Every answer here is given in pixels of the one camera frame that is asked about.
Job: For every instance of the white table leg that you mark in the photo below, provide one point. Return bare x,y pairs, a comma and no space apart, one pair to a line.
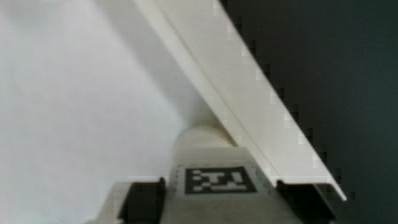
219,191

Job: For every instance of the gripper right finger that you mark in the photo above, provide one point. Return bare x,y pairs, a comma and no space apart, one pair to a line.
306,199

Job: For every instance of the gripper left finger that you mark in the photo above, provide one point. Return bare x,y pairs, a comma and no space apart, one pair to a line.
134,203

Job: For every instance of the white square table top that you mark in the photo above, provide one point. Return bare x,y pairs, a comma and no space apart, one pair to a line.
123,70

